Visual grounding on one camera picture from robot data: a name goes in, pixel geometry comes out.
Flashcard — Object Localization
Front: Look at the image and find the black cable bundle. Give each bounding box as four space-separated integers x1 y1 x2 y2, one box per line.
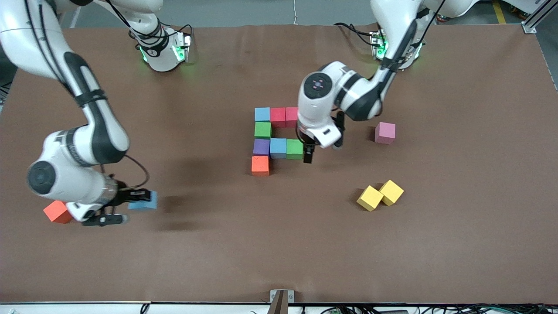
320 304 558 314

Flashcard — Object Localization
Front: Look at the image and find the yellow floor tape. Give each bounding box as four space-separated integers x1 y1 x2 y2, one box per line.
492 0 507 24

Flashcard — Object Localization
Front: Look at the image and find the yellow foam block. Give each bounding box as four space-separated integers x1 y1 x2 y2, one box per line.
357 185 384 212
378 180 405 206

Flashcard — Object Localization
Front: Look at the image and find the black camera cable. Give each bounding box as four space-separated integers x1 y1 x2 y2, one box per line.
375 0 447 70
24 0 150 190

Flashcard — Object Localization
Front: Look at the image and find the aluminium frame post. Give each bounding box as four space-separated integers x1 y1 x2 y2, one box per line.
521 0 558 34

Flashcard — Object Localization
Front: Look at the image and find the pink foam block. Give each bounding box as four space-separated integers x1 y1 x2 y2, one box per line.
375 122 396 144

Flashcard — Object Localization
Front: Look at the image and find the orange foam block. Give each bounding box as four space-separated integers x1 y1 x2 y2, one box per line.
252 156 270 177
43 201 73 224

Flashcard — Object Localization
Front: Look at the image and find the white background machine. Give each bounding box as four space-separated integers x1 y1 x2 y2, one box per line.
501 0 539 14

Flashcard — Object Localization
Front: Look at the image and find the brown table mat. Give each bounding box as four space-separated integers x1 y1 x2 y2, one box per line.
0 24 558 304

